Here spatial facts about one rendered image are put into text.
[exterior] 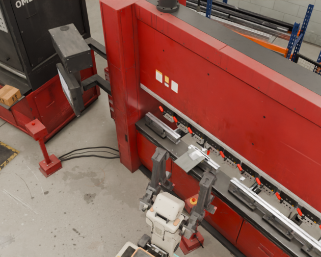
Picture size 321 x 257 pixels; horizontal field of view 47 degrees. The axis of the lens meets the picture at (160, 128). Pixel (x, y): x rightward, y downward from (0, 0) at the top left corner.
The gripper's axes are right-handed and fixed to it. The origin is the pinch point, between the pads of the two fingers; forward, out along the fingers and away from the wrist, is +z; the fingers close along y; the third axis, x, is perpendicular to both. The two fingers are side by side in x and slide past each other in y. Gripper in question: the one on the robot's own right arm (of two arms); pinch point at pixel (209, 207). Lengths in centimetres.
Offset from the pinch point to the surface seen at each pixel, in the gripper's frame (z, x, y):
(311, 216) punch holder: -17, -32, -76
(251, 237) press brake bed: 45, 3, -41
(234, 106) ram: -60, -76, 9
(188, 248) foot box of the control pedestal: 81, 44, 14
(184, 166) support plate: 12, -24, 42
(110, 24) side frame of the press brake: -77, -95, 139
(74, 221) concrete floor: 68, 86, 142
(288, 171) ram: -41, -52, -47
